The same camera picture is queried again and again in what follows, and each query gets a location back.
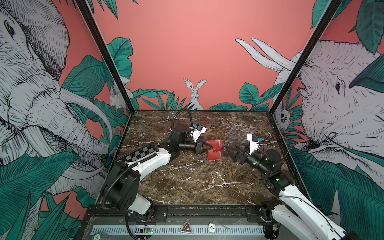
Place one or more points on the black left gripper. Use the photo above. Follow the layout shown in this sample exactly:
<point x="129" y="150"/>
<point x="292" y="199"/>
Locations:
<point x="198" y="148"/>

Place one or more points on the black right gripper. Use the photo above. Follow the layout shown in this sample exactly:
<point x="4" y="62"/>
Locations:
<point x="244" y="156"/>

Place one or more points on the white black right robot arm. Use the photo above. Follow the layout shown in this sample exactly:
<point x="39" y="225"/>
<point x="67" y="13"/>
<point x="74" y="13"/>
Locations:
<point x="288" y="206"/>

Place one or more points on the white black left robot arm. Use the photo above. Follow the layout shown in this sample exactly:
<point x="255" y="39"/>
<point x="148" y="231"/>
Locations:
<point x="120" y="190"/>

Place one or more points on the clear acrylic compartment organizer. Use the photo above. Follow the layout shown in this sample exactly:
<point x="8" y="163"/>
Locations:
<point x="236" y="134"/>

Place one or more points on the black white checkerboard calibration board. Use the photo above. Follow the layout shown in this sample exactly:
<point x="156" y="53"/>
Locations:
<point x="138" y="154"/>

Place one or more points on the round white sticker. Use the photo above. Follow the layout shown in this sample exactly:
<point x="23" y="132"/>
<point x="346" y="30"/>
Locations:
<point x="212" y="228"/>

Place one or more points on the red warning triangle sticker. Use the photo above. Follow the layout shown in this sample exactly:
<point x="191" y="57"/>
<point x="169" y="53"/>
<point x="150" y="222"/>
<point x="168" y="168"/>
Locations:
<point x="186" y="228"/>

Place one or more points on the white ventilation grille strip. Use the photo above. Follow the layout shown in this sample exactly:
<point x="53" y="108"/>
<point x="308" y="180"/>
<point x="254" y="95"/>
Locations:
<point x="174" y="230"/>

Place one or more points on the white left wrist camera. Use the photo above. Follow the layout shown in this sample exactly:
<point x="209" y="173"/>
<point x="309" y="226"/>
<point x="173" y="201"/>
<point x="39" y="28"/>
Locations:
<point x="197" y="131"/>

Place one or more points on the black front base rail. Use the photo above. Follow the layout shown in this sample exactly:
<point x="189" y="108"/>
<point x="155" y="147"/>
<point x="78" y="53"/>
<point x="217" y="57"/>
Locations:
<point x="164" y="212"/>

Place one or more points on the black right corner frame post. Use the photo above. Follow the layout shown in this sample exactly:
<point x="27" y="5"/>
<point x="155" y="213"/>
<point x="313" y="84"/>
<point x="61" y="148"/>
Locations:
<point x="324" y="21"/>

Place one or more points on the black corner frame post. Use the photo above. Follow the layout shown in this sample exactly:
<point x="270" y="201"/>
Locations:
<point x="99" y="40"/>
<point x="324" y="21"/>

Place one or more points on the black left corner frame post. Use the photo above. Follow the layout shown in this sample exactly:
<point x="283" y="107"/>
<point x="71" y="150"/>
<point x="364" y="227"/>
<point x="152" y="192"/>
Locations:
<point x="99" y="40"/>

